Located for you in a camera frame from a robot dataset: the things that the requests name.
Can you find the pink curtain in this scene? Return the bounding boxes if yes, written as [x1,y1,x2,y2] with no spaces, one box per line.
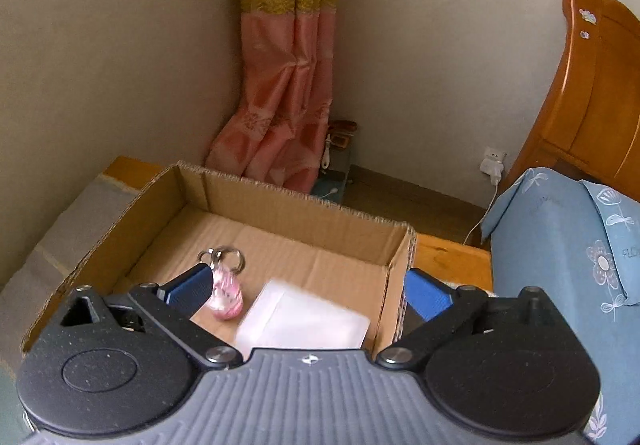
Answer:
[206,0,337,194]

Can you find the white plastic bottle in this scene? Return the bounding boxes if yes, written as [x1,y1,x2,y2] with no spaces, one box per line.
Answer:
[234,279,370,357]

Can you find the brown object behind curtain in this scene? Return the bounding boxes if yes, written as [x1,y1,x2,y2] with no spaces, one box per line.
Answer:
[320,120,358,170]

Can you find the wooden headboard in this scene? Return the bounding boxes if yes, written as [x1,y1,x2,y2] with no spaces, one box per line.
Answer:
[499,0,639,200]

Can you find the white wall charger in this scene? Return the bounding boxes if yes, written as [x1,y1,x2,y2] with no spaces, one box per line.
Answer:
[480,147,506,187]

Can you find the pink keychain charm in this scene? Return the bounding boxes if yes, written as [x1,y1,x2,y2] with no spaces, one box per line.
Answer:
[198,246,245,321]

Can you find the blue floral pillow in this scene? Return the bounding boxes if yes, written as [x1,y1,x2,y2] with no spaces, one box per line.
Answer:
[582,180,639,313]

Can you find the white charger cable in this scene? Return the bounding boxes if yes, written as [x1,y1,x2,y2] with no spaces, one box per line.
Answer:
[462,178,501,247]

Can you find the blue bed sheet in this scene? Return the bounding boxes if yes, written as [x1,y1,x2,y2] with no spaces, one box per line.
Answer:
[480,168,639,444]

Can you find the brown cardboard box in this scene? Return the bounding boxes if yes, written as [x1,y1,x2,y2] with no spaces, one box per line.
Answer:
[21,162,416,353]

